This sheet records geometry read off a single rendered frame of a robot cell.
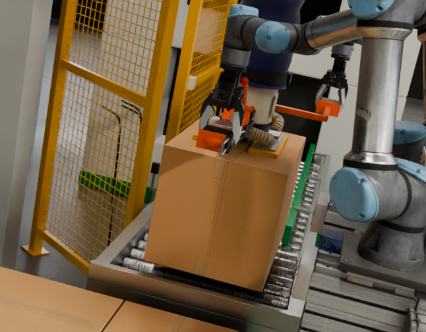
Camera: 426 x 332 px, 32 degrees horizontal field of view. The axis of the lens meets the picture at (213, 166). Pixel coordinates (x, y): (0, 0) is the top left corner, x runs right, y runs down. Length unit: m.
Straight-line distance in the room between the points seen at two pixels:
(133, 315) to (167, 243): 0.27
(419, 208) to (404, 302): 0.22
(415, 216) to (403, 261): 0.10
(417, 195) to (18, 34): 1.93
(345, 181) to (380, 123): 0.14
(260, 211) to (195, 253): 0.26
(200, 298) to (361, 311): 0.76
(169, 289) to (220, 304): 0.17
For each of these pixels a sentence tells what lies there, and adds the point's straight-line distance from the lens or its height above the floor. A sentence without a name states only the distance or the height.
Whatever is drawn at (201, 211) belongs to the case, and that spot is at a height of 0.85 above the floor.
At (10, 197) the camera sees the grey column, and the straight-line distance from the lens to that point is 3.30.
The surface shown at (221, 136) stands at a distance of 1.96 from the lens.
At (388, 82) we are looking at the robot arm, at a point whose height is 1.45.
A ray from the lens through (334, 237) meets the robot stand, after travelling 2.24.
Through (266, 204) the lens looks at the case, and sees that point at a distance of 2.33.
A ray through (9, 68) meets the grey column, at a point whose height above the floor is 1.02.
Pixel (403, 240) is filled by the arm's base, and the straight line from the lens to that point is 1.73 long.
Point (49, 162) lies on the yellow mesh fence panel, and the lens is 3.80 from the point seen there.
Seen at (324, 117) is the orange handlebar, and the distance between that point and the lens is 2.61.
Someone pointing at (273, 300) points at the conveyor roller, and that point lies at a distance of 2.61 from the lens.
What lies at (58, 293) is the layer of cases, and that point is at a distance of 2.39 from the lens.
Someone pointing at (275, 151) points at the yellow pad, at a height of 1.05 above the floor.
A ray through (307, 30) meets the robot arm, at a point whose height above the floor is 1.49.
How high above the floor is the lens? 1.63
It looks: 16 degrees down
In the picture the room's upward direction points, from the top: 11 degrees clockwise
